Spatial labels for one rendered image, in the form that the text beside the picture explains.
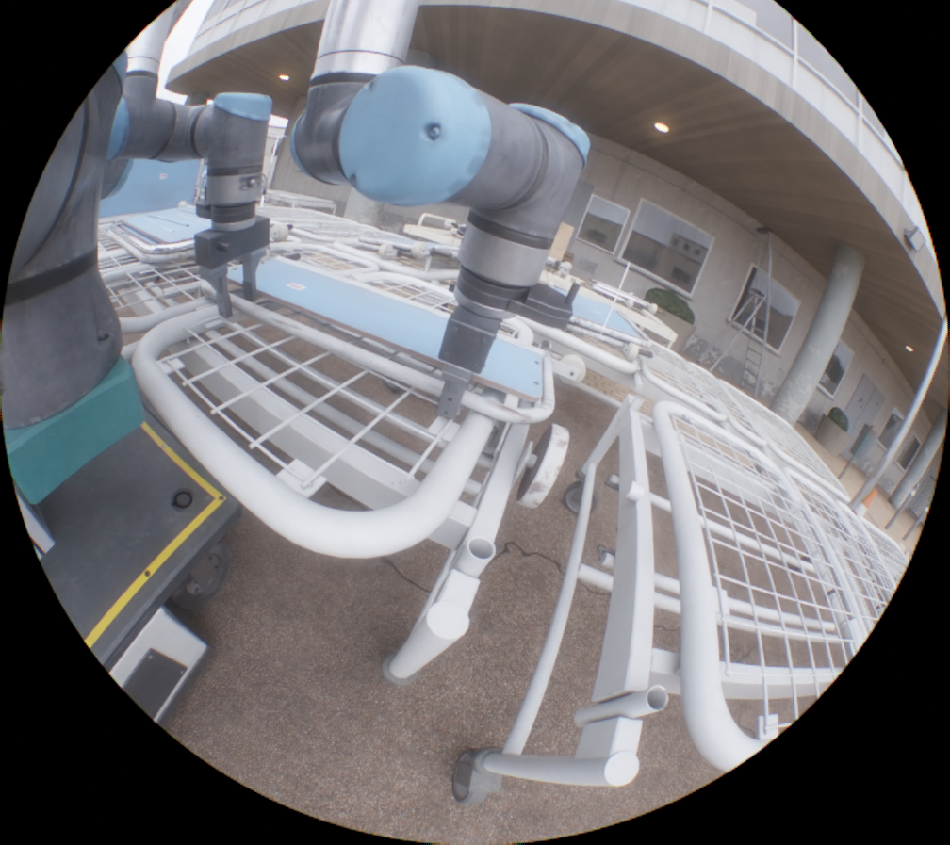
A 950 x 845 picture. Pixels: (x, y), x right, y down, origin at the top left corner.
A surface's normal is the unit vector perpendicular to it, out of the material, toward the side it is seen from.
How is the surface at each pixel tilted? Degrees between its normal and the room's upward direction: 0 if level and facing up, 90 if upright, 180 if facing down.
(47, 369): 70
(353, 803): 0
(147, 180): 90
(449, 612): 0
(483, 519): 0
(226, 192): 99
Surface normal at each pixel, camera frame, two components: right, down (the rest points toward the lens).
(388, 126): -0.55, 0.36
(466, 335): -0.23, 0.54
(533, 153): 0.78, 0.33
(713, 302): -0.28, 0.34
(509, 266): 0.00, 0.61
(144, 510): 0.31, -0.85
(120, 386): 0.93, 0.36
